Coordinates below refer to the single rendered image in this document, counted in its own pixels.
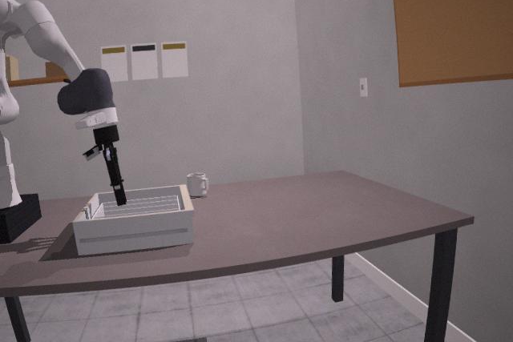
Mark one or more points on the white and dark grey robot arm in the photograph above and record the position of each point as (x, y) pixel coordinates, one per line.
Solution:
(90, 93)

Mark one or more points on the white mug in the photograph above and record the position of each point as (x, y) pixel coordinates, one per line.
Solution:
(196, 186)

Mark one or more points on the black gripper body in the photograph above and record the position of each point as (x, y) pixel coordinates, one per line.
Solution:
(106, 136)

